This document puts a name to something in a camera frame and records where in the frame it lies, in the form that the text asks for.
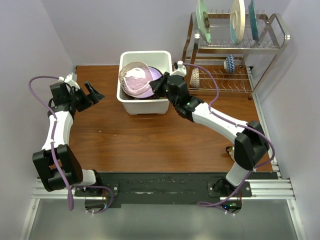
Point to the clear glass plate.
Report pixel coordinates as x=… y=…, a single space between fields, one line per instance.
x=135 y=77

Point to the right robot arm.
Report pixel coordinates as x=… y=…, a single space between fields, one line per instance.
x=249 y=141

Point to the white plastic bin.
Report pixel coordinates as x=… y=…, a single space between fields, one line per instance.
x=159 y=59

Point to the aluminium frame rail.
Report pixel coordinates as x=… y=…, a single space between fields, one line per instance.
x=271 y=213

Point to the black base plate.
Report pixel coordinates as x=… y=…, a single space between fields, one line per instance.
x=174 y=188

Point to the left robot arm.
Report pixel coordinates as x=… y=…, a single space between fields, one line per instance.
x=56 y=160

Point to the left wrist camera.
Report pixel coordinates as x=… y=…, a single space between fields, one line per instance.
x=70 y=79

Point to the cream blue spiral plate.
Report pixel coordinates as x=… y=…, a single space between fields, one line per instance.
x=237 y=21

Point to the mint plate in rack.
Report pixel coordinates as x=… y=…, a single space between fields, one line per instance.
x=203 y=21

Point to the lavender plate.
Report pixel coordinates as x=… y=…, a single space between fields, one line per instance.
x=152 y=85

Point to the black gold striped plate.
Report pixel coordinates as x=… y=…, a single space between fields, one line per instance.
x=130 y=96

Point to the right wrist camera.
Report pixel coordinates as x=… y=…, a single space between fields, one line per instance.
x=179 y=69

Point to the blue zigzag bowl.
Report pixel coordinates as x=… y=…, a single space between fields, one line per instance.
x=229 y=64

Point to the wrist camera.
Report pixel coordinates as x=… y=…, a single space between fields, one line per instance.
x=70 y=79
x=179 y=69

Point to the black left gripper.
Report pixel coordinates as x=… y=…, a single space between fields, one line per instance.
x=93 y=97

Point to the cream ceramic mug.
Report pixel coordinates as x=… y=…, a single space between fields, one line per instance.
x=230 y=150

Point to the teal plate in rack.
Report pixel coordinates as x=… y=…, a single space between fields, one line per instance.
x=253 y=22

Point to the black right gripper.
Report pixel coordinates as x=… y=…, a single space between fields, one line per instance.
x=157 y=85

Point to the metal dish rack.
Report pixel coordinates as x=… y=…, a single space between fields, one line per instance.
x=253 y=62

